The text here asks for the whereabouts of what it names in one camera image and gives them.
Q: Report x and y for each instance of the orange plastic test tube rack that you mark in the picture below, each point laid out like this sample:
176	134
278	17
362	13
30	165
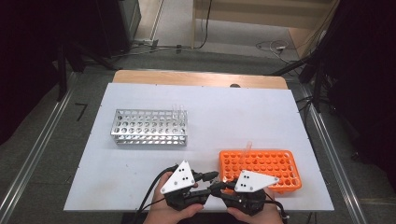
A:
274	165

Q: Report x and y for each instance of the black metal stand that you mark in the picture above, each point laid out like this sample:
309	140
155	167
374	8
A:
62	71
317	84

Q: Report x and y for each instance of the person's left hand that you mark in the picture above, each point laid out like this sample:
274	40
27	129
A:
165	216

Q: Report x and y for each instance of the white table board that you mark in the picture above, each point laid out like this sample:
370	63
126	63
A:
218	115

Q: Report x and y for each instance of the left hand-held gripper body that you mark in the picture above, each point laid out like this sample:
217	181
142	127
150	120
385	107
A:
179	180

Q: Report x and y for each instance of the person's right hand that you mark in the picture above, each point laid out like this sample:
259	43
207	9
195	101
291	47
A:
264	217

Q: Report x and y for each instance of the silver metal test tube rack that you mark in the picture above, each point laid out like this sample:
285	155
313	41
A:
146	126

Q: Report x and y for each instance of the metal floor rail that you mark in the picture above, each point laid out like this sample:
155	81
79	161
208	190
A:
336	168
34	152

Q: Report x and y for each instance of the dark cabinet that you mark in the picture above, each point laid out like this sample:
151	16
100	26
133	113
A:
121	25

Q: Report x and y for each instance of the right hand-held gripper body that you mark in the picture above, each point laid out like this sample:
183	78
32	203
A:
252	182

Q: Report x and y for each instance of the dark table grommet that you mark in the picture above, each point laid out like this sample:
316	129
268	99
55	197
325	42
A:
235	85

